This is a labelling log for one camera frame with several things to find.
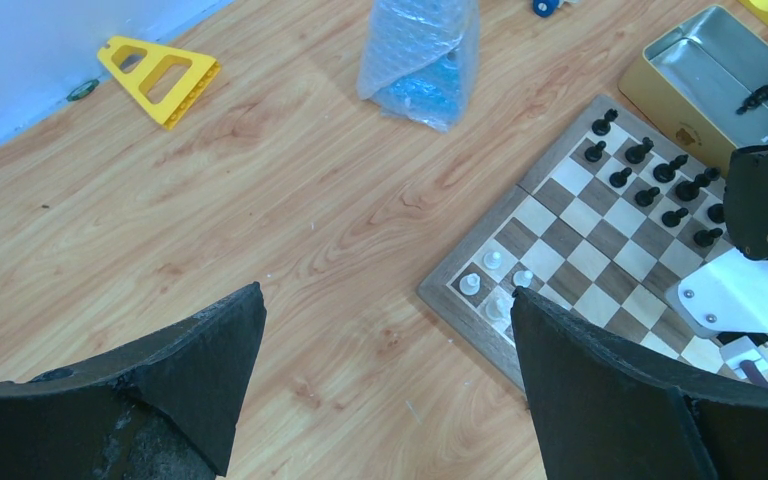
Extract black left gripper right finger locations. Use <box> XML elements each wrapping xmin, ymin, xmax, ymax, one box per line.
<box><xmin>511</xmin><ymin>287</ymin><xmax>768</xmax><ymax>479</ymax></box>

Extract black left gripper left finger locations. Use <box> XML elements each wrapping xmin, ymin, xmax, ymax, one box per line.
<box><xmin>0</xmin><ymin>283</ymin><xmax>267</xmax><ymax>479</ymax></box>

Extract silver metal tin box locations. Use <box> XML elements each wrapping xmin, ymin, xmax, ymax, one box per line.
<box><xmin>618</xmin><ymin>5</ymin><xmax>768</xmax><ymax>171</ymax></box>

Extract wooden chess board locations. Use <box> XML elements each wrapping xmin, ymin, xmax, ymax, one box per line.
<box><xmin>418</xmin><ymin>95</ymin><xmax>768</xmax><ymax>384</ymax></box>

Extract black pawn in tin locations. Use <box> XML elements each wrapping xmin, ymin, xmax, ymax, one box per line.
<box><xmin>735</xmin><ymin>84</ymin><xmax>768</xmax><ymax>115</ymax></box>

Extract toy car blocks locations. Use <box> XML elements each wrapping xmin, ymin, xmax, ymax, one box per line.
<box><xmin>532</xmin><ymin>0</ymin><xmax>579</xmax><ymax>18</ymax></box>

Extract yellow trapezoid toy block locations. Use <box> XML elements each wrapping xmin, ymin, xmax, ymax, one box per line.
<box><xmin>97</xmin><ymin>36</ymin><xmax>221</xmax><ymax>130</ymax></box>

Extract clear bubble wrap bag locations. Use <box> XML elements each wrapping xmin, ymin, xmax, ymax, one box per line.
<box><xmin>356</xmin><ymin>0</ymin><xmax>480</xmax><ymax>132</ymax></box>

